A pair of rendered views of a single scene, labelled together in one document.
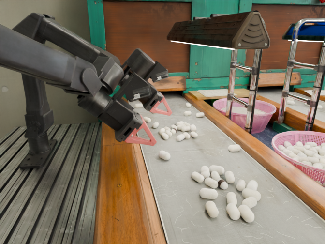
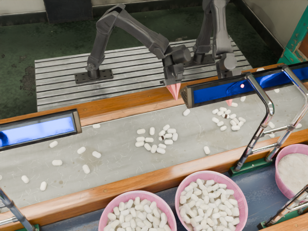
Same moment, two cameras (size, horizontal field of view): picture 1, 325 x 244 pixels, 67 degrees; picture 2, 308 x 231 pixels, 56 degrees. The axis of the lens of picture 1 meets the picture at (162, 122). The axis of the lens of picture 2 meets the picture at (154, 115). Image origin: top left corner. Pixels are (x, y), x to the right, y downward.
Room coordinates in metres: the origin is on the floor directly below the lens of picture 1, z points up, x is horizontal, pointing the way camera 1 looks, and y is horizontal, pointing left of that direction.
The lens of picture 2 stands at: (0.28, -0.81, 1.79)
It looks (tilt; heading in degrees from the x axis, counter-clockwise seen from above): 52 degrees down; 78
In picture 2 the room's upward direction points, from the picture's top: 6 degrees clockwise
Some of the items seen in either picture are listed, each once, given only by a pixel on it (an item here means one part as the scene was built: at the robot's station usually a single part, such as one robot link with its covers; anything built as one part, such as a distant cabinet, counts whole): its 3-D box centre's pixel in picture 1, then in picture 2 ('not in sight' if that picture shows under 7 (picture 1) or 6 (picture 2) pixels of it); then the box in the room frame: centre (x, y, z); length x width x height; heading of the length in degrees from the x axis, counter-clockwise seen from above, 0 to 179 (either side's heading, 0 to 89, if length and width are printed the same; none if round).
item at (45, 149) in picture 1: (38, 143); (198, 56); (0.77, 0.43, 0.71); 0.20 x 0.07 x 0.08; 9
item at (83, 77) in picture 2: not in sight; (93, 71); (0.18, 0.34, 0.71); 0.20 x 0.07 x 0.08; 9
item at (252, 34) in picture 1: (200, 31); (263, 77); (0.82, -0.12, 1.08); 0.62 x 0.08 x 0.07; 12
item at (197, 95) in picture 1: (222, 93); not in sight; (1.25, -0.32, 0.77); 0.33 x 0.15 x 0.01; 102
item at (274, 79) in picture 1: (275, 79); not in sight; (1.37, -0.64, 0.83); 0.30 x 0.06 x 0.07; 102
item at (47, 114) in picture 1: (34, 83); (207, 26); (0.77, 0.41, 0.92); 0.07 x 0.06 x 0.33; 179
